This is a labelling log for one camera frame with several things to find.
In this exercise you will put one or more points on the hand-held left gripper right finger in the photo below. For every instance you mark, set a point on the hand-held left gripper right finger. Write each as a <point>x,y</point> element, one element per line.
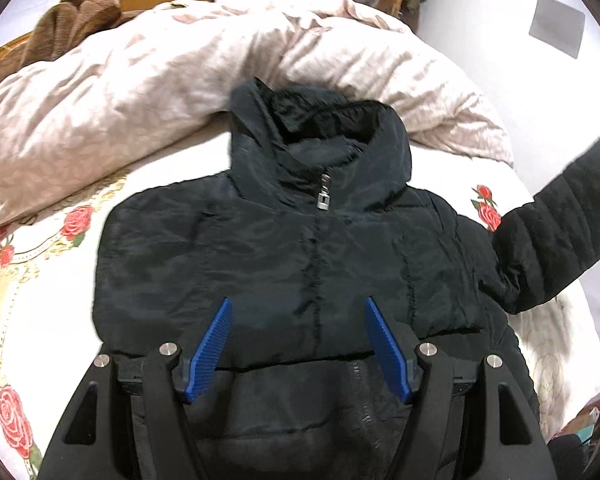
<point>386,345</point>

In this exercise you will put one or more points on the white rose-printed blanket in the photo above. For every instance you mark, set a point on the white rose-printed blanket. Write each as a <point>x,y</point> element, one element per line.
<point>45,260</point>

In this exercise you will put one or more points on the brown fleece blanket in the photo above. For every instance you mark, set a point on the brown fleece blanket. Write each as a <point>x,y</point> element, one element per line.
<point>65,25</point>

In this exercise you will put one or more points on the pink leaf-patterned duvet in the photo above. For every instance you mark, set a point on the pink leaf-patterned duvet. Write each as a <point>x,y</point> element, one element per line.
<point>130,85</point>

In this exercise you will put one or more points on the yellow wooden headboard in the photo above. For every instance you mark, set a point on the yellow wooden headboard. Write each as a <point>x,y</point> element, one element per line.
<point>0,52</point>

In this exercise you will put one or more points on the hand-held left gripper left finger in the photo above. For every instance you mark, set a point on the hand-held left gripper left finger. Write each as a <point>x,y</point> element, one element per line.
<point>211,345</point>

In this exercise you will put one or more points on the black puffer jacket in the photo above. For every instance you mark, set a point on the black puffer jacket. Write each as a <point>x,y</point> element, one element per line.
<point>280,240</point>

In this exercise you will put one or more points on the teal cardboard box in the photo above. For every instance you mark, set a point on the teal cardboard box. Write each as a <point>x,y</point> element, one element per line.
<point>587,425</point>

